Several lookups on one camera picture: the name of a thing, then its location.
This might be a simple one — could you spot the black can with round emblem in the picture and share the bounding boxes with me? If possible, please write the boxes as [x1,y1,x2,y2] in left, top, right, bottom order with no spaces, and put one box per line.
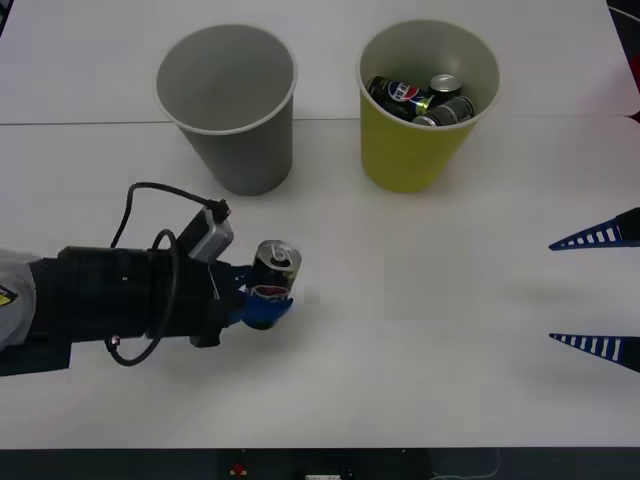
[241,239,304,331]
[366,74,434,115]

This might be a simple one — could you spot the black can with grey print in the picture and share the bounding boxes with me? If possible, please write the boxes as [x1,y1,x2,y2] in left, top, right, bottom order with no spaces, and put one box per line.
[411,95,477,129]

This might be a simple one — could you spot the yellow-green plastic waste bin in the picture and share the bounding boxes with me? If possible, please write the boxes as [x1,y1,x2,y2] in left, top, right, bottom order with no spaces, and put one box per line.
[355,18,503,195]

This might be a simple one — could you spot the black can with silver top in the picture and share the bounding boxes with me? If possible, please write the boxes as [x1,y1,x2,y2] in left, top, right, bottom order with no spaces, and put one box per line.
[428,73,464,108]

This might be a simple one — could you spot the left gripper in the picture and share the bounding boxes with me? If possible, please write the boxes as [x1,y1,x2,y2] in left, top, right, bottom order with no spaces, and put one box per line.
[147,247,295,348]

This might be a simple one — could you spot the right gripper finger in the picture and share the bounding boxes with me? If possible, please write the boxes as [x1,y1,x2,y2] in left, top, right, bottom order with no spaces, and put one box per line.
[547,206,640,252]
[548,331,640,374]

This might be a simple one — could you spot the grey plastic waste bin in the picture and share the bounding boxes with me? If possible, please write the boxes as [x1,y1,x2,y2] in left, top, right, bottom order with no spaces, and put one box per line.
[152,22,299,197]

